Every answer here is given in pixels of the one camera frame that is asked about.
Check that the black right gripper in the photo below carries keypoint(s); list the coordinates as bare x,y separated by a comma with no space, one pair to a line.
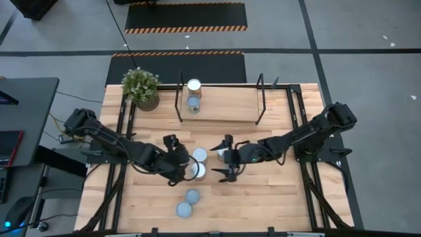
234,158

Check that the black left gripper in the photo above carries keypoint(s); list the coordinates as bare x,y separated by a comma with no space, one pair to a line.
176,163

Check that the tin can with paper label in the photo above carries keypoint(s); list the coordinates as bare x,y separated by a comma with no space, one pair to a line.
221,154
192,197

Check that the cherries tin can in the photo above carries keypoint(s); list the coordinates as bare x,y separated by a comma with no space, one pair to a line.
199,154

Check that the pineapple tin can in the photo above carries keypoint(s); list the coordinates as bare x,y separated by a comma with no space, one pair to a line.
201,172

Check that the green face print tin can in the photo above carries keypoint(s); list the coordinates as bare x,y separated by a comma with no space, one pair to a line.
183,209

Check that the peach tin can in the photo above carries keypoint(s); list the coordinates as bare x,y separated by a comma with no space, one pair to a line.
193,102

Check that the corn tin can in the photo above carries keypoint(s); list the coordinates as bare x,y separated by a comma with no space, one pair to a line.
194,85

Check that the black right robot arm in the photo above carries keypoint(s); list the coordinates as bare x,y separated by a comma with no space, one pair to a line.
296,135

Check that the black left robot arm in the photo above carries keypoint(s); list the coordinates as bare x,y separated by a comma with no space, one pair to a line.
108,138

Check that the potted plant in striped pot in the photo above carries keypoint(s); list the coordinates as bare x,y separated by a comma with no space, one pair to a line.
141,85

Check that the black floor mat striped edge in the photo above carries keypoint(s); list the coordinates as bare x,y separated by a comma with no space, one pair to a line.
197,69
184,14

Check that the black caster wheel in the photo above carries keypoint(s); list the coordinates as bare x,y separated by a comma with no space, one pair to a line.
43,226

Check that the black desk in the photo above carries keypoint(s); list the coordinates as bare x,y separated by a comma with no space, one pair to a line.
33,108

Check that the dark grey desk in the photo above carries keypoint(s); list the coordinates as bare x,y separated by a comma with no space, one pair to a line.
23,181

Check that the black computer mouse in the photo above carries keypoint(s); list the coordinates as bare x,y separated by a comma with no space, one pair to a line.
19,210

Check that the laptop with red edge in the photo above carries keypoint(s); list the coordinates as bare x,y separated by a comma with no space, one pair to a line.
10,145

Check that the black keyboard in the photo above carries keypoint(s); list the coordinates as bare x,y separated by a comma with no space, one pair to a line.
2,184

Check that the black monitor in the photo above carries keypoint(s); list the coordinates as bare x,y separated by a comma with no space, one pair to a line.
6,98

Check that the black cabinet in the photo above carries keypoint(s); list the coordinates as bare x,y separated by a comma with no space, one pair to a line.
33,8

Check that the wooden shelf with black frame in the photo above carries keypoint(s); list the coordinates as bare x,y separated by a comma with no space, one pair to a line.
230,105

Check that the black table frame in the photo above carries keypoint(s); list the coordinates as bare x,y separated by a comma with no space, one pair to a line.
283,87

